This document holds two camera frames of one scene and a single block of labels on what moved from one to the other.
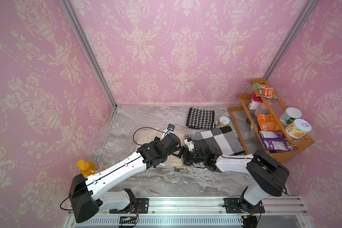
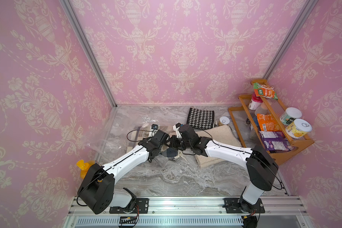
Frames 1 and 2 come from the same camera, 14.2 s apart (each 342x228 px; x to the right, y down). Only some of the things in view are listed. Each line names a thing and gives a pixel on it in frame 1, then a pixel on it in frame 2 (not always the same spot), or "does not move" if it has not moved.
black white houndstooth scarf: x=198 y=118 does not move
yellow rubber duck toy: x=90 y=167 does not move
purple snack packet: x=275 y=140 does not move
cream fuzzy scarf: x=174 y=159 -> x=223 y=134
